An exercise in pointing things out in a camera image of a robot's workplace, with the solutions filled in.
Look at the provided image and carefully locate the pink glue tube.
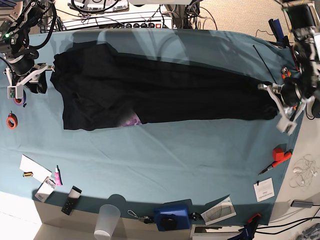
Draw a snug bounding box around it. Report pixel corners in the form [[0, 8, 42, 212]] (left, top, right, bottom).
[[54, 165, 63, 187]]

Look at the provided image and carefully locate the orange plastic block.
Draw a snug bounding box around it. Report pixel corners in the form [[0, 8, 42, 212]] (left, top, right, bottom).
[[272, 143, 293, 165]]

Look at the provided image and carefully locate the black printed t-shirt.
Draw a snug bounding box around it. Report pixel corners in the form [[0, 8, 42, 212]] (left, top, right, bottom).
[[50, 43, 278, 131]]

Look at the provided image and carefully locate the clear plastic cup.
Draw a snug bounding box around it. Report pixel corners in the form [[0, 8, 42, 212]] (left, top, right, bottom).
[[94, 204, 121, 240]]

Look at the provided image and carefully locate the metal carabiner clip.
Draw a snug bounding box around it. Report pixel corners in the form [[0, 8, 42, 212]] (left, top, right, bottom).
[[127, 209, 155, 224]]

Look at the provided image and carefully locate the white printed card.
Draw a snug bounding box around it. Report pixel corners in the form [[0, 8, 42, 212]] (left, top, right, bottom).
[[253, 177, 275, 203]]

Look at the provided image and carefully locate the small brass battery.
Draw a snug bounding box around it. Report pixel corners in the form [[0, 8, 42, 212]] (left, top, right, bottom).
[[22, 171, 34, 178]]

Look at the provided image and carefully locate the teal table cloth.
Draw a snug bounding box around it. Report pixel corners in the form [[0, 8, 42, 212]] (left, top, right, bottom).
[[0, 29, 299, 225]]

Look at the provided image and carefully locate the white tangled cable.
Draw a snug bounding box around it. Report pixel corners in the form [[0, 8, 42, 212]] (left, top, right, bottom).
[[289, 153, 318, 192]]

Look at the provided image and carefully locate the black white remote control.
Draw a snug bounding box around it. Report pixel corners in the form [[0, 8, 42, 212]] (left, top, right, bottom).
[[61, 186, 82, 216]]

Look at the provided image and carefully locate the white power strip red light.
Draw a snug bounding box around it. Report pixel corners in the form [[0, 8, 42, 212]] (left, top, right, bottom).
[[62, 11, 175, 31]]

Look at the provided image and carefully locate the white paper sheet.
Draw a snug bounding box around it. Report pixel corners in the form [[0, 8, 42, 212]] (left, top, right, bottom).
[[19, 155, 52, 183]]

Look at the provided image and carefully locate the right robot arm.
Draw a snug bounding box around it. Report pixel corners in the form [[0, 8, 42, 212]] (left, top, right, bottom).
[[0, 0, 57, 105]]

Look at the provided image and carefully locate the black zip tie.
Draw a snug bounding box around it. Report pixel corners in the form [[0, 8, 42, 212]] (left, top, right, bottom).
[[252, 45, 277, 84]]

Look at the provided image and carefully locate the blue box device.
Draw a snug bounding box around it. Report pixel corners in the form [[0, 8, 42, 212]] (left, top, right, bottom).
[[153, 204, 191, 232]]

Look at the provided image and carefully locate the orange black utility knife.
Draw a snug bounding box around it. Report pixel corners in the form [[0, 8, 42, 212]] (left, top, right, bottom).
[[281, 67, 292, 80]]

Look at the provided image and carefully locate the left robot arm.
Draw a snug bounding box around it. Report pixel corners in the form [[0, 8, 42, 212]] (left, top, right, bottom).
[[258, 0, 320, 135]]

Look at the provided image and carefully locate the orange tape roll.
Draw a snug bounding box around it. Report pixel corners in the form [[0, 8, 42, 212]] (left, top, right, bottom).
[[6, 113, 18, 130]]

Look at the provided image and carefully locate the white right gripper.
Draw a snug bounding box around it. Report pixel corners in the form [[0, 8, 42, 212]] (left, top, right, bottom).
[[4, 63, 55, 99]]

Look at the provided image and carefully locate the white packaged card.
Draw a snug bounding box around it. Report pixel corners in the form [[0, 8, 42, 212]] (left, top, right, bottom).
[[34, 176, 57, 203]]

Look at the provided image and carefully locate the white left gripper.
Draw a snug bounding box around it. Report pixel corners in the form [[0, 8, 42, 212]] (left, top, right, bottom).
[[257, 83, 313, 133]]

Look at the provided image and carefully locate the purple tape roll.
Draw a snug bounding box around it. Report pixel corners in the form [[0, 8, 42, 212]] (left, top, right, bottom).
[[13, 91, 27, 107]]

